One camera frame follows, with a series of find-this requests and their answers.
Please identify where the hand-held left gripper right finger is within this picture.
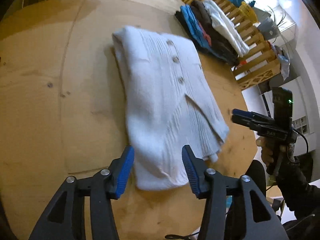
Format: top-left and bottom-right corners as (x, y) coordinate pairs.
(182, 145), (289, 240)

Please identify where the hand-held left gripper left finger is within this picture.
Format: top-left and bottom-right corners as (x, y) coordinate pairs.
(29, 145), (135, 240)

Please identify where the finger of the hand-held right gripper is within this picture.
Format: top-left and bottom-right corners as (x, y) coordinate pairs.
(231, 115), (263, 132)
(232, 109), (270, 120)

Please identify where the white knitted cardigan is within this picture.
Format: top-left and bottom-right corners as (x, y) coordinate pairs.
(112, 25), (230, 191)

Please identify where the person's right forearm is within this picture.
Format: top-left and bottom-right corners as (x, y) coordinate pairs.
(274, 145), (320, 218)

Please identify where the stack of folded clothes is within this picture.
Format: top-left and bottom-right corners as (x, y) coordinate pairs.
(174, 0), (241, 67)

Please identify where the person's right hand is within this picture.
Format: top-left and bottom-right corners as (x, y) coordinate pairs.
(256, 137), (274, 167)

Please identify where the wooden slatted crate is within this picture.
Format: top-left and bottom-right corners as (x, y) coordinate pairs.
(170, 0), (281, 90)

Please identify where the person's leg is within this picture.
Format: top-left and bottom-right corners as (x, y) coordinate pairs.
(245, 159), (267, 198)

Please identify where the crumpled plastic bag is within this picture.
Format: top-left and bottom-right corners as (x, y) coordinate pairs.
(271, 44), (290, 80)

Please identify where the red folded garment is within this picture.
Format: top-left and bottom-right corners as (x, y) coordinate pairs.
(199, 21), (212, 47)

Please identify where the white folded garment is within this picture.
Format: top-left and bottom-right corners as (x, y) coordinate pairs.
(202, 0), (250, 57)

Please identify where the blue folded garment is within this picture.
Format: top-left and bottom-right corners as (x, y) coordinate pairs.
(180, 4), (209, 49)

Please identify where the yellow basket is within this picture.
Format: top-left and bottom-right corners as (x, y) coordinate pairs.
(237, 1), (258, 23)

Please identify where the black cable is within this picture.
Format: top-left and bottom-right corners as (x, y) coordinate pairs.
(291, 127), (310, 155)
(165, 232), (200, 240)

